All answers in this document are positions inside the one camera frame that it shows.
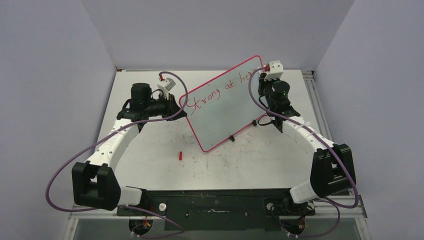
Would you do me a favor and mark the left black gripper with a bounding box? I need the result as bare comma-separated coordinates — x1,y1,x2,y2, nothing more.
144,92,187,122

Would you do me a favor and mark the pink framed whiteboard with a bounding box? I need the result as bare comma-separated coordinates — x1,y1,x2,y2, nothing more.
179,55,265,153

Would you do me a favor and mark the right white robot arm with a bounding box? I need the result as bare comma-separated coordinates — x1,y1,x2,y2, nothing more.
258,72,356,214

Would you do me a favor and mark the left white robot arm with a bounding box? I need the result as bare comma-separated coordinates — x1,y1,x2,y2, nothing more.
71,78,187,216

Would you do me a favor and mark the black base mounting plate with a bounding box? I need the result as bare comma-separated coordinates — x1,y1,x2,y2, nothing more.
116,188,315,231

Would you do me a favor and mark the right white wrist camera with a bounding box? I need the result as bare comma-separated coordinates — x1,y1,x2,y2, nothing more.
264,60,284,82

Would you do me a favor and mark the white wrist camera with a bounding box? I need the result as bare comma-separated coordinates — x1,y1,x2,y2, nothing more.
157,77,176,97
264,60,284,82

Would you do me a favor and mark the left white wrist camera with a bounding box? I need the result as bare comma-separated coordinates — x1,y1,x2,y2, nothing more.
157,77,176,97

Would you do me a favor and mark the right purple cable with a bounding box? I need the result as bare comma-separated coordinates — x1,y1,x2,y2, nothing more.
248,66,360,210

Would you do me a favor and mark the aluminium rail frame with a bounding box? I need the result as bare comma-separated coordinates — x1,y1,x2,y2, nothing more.
71,70,371,240

